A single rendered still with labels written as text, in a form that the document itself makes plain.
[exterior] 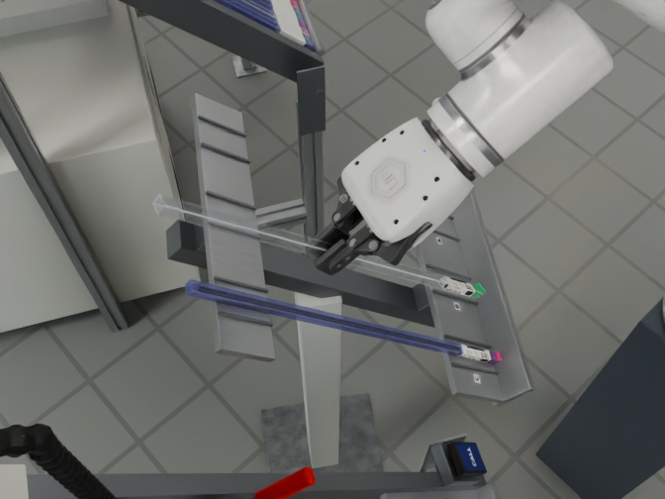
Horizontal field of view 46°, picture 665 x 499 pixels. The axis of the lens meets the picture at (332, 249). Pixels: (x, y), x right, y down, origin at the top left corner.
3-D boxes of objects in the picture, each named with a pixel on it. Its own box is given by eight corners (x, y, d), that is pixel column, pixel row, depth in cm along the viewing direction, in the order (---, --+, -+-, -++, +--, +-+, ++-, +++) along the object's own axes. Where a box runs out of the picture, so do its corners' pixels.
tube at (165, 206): (472, 290, 102) (478, 285, 101) (477, 299, 101) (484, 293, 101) (152, 203, 64) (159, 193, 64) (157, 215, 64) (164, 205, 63)
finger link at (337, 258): (361, 220, 77) (312, 262, 78) (376, 243, 75) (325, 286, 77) (377, 230, 79) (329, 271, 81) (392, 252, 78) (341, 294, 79)
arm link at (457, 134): (431, 77, 74) (408, 99, 75) (481, 138, 69) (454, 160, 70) (467, 115, 81) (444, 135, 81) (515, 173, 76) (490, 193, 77)
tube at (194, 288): (491, 355, 112) (497, 351, 111) (493, 364, 111) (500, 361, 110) (185, 283, 79) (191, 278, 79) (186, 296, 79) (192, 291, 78)
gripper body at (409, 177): (415, 91, 75) (329, 168, 78) (470, 162, 70) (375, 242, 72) (446, 124, 81) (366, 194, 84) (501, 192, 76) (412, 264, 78)
